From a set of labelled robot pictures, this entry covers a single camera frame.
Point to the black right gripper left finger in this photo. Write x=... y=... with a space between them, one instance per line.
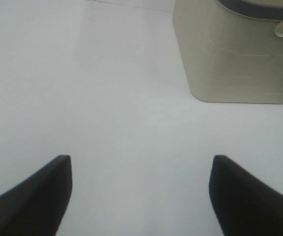
x=37 y=205

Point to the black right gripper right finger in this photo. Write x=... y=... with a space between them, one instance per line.
x=243 y=204

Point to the beige plastic bin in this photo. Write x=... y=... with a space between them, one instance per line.
x=232 y=50

